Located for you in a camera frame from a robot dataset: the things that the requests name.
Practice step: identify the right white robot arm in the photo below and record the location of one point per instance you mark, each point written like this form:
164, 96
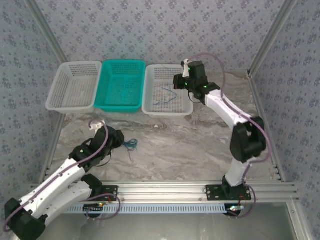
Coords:
215, 105

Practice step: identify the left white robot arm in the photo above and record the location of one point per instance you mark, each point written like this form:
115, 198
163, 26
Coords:
72, 193

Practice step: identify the white perforated plastic basket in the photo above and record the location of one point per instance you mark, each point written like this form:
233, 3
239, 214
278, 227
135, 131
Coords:
162, 82
72, 85

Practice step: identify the teal perforated plastic basket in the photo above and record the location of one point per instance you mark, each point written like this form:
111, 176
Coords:
117, 85

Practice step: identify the small LED circuit board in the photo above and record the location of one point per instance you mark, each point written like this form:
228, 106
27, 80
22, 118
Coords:
235, 210
96, 207

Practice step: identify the aluminium table side rail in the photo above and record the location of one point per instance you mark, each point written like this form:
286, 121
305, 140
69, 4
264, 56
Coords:
51, 150
257, 100

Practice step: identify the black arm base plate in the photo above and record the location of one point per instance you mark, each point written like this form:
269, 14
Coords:
110, 190
212, 192

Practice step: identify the long aluminium base rail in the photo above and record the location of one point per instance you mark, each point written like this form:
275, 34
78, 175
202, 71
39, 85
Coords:
162, 192

